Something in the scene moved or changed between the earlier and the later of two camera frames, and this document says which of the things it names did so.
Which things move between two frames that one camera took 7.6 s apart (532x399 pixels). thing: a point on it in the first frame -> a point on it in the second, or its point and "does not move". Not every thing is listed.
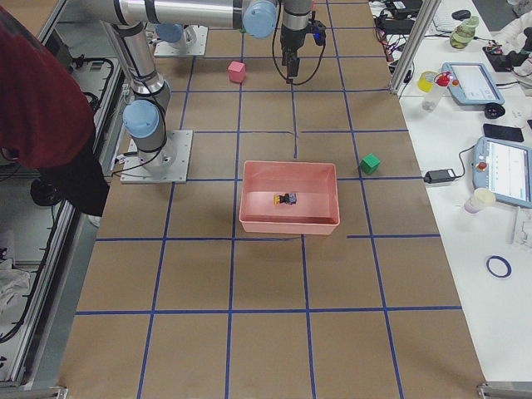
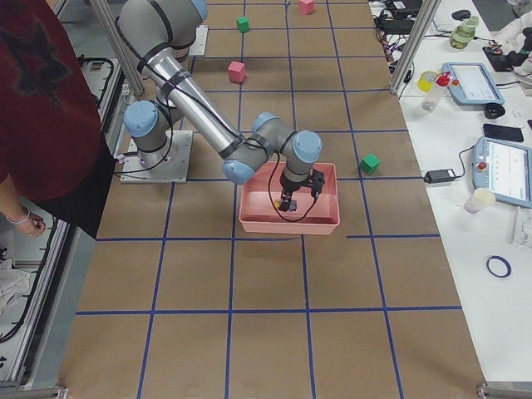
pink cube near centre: x=236 y=71 does not move
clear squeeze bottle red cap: x=433 y=98 does not move
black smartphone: x=503 y=132 does not move
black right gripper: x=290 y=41 -> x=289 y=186
